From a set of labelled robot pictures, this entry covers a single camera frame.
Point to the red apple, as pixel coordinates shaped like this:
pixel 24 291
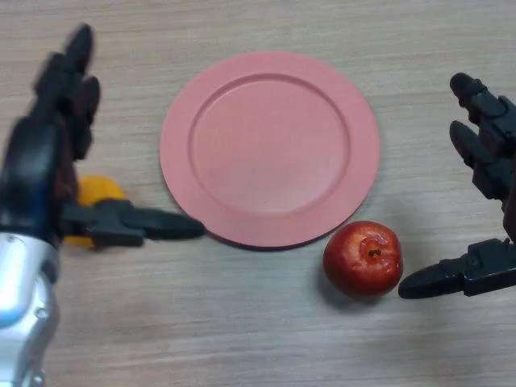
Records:
pixel 354 266

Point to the yellow pear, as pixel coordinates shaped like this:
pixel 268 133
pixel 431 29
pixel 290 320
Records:
pixel 96 187

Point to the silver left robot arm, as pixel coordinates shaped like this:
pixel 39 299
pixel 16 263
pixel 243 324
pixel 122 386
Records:
pixel 24 302

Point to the pink round plate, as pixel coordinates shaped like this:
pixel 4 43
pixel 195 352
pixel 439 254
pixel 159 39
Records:
pixel 268 149

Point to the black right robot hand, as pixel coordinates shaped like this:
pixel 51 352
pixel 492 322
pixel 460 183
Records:
pixel 493 121

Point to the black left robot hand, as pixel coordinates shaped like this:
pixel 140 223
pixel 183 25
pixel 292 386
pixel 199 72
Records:
pixel 36 161

